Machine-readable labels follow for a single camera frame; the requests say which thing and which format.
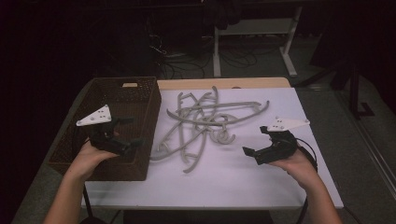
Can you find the person's left hand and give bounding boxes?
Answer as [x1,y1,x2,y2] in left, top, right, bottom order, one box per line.
[69,138,120,181]

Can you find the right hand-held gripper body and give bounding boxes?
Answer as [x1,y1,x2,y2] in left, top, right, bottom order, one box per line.
[256,116,311,166]

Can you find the white desk frame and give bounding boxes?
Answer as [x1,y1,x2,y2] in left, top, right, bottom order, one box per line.
[212,5,304,78]

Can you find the black metal stand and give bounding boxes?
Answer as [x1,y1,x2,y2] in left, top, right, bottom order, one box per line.
[329,57,376,121]

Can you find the person's right hand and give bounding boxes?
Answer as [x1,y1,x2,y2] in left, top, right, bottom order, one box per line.
[269,148,319,189]

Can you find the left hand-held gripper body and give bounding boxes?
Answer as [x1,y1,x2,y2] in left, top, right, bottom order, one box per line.
[76,105,134,157]

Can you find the dark hanging cloth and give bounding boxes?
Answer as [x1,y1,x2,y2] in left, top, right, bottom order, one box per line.
[203,0,245,31]

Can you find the grey plastic clothes hanger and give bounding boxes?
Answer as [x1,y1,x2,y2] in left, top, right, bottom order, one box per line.
[182,113,237,175]
[176,91,207,164]
[165,100,271,127]
[149,86,219,161]

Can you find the black floor cables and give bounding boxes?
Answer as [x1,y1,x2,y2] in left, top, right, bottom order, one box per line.
[146,26,216,79]

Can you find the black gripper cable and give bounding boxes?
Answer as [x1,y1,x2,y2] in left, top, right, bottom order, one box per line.
[81,183,94,218]
[293,137,319,224]

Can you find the brown woven basket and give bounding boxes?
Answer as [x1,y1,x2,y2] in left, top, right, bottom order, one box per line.
[48,77,163,182]

